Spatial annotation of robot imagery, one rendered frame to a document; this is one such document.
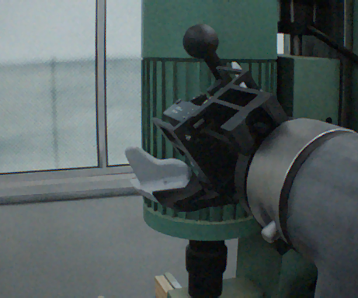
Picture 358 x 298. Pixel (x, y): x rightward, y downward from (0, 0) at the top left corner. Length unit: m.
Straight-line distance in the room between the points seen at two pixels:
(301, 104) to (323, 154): 0.37
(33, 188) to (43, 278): 0.43
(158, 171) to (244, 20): 0.21
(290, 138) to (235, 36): 0.28
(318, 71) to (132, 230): 1.59
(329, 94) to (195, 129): 0.33
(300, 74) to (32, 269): 1.72
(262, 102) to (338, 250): 0.11
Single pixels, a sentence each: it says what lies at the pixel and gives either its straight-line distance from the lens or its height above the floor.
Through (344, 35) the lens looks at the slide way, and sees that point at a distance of 0.64.
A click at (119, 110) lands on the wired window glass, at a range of 2.02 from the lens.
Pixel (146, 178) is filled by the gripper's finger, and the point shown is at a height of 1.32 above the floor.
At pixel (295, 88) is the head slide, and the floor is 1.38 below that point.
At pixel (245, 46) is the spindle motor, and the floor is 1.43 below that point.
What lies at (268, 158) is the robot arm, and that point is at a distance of 0.26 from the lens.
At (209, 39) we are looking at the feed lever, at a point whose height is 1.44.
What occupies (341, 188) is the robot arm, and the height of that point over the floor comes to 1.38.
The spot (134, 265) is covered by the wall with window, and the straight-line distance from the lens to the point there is 2.17.
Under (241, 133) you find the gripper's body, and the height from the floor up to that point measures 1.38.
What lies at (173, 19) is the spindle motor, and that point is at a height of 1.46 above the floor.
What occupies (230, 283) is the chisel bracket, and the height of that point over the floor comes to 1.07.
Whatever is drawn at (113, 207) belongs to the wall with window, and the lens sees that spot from 2.04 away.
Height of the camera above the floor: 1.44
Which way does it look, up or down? 13 degrees down
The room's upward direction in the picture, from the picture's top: straight up
